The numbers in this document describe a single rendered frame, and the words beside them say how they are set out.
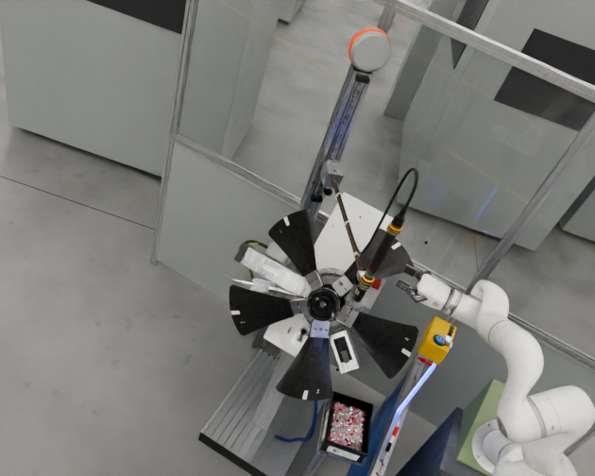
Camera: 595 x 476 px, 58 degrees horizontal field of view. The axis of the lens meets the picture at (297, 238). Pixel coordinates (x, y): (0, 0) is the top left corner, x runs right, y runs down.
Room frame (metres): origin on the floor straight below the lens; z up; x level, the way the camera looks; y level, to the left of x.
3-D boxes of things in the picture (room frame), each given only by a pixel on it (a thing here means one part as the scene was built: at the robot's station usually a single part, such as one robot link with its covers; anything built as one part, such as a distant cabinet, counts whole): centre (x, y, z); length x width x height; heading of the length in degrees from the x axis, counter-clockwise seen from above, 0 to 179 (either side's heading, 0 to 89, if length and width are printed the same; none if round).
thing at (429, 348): (1.58, -0.69, 1.02); 0.16 x 0.10 x 0.11; 167
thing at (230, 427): (1.60, -0.19, 0.04); 0.62 x 0.46 x 0.08; 167
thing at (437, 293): (1.33, -0.48, 1.47); 0.11 x 0.10 x 0.07; 77
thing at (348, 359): (1.39, -0.33, 0.98); 0.20 x 0.16 x 0.20; 167
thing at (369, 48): (2.04, 0.00, 1.88); 0.17 x 0.15 x 0.16; 77
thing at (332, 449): (1.16, -0.43, 0.85); 0.22 x 0.17 x 0.07; 3
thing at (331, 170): (1.95, -0.04, 1.36); 0.10 x 0.07 x 0.08; 22
